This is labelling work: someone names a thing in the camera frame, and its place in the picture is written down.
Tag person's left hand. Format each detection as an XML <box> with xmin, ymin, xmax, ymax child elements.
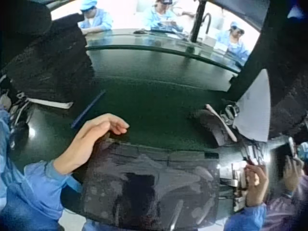
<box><xmin>53</xmin><ymin>113</ymin><xmax>130</xmax><ymax>174</ymax></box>

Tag person's right hand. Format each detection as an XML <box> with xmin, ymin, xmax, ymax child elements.
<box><xmin>243</xmin><ymin>161</ymin><xmax>270</xmax><ymax>207</ymax></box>

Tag metal hand tool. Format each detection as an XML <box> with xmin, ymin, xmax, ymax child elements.
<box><xmin>220</xmin><ymin>163</ymin><xmax>249</xmax><ymax>213</ymax></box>

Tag dark glossy panel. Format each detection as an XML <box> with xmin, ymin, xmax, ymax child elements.
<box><xmin>80</xmin><ymin>139</ymin><xmax>221</xmax><ymax>228</ymax></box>

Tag blue plastic strip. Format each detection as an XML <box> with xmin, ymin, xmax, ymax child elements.
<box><xmin>71</xmin><ymin>90</ymin><xmax>106</xmax><ymax>129</ymax></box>

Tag small pale device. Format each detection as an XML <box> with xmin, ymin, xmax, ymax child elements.
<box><xmin>287</xmin><ymin>137</ymin><xmax>298</xmax><ymax>157</ymax></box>

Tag pale pink stick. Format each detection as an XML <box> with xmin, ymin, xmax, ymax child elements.
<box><xmin>205</xmin><ymin>103</ymin><xmax>238</xmax><ymax>141</ymax></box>

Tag dark curved fixture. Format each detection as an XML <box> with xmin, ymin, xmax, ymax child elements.
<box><xmin>192</xmin><ymin>109</ymin><xmax>232</xmax><ymax>146</ymax></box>

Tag metal clip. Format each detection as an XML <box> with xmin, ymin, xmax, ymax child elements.
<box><xmin>220</xmin><ymin>103</ymin><xmax>241</xmax><ymax>126</ymax></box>

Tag white sheet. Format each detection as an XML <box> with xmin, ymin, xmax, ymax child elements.
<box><xmin>234</xmin><ymin>68</ymin><xmax>271</xmax><ymax>141</ymax></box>

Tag stack of black foam trays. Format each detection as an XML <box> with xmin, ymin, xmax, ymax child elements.
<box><xmin>4</xmin><ymin>24</ymin><xmax>95</xmax><ymax>109</ymax></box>

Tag black upright pole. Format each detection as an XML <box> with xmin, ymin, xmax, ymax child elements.
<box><xmin>190</xmin><ymin>0</ymin><xmax>207</xmax><ymax>43</ymax></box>

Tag white cables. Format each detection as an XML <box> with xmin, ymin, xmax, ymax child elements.
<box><xmin>0</xmin><ymin>90</ymin><xmax>32</xmax><ymax>127</ymax></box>

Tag black bent hose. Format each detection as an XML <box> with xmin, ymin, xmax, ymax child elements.
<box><xmin>201</xmin><ymin>12</ymin><xmax>213</xmax><ymax>37</ymax></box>

